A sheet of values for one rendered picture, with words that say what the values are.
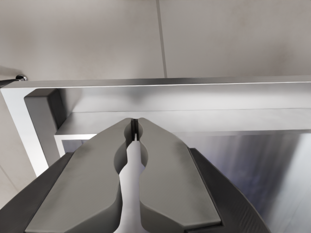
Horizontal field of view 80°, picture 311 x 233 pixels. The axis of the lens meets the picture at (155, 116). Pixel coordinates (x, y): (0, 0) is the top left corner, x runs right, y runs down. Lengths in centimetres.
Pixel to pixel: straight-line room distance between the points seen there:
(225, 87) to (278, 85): 5
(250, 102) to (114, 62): 93
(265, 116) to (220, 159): 6
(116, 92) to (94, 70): 94
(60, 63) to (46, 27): 17
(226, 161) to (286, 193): 10
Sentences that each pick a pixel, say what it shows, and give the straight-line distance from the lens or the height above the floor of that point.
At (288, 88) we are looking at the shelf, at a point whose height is 88.
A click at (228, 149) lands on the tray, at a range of 20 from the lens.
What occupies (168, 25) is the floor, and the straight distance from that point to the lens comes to 104.
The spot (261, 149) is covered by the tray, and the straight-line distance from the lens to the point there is 22.
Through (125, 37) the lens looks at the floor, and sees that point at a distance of 104.
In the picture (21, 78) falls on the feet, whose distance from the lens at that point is 125.
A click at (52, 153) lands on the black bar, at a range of 18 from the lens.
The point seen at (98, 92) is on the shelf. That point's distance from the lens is 16.
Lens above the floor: 103
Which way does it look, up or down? 62 degrees down
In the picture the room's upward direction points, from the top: 174 degrees clockwise
